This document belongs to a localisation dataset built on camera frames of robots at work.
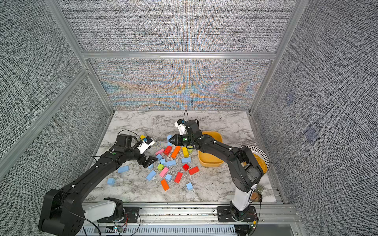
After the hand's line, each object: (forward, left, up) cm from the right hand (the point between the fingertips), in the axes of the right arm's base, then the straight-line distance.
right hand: (169, 136), depth 84 cm
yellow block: (-2, -9, -15) cm, 18 cm away
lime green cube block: (-12, +6, -15) cm, 20 cm away
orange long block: (-1, -3, -16) cm, 16 cm away
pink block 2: (-14, +4, -16) cm, 22 cm away
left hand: (-7, +8, -5) cm, 12 cm away
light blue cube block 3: (-8, +5, -15) cm, 17 cm away
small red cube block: (-12, -9, -15) cm, 21 cm away
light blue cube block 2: (-18, 0, -14) cm, 23 cm away
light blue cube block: (-23, -12, -15) cm, 30 cm away
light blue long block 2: (-17, +11, -16) cm, 25 cm away
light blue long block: (-8, 0, -17) cm, 19 cm away
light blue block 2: (-7, -9, -17) cm, 20 cm away
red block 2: (-14, -14, -17) cm, 26 cm away
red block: (-1, +2, -15) cm, 15 cm away
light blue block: (-3, 0, -2) cm, 4 cm away
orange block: (-22, +2, -17) cm, 28 cm away
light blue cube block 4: (-5, +7, -14) cm, 17 cm away
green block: (-1, -12, -16) cm, 20 cm away
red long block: (-17, -5, -17) cm, 25 cm away
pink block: (-2, +7, -15) cm, 17 cm away
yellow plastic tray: (-7, -22, -15) cm, 28 cm away
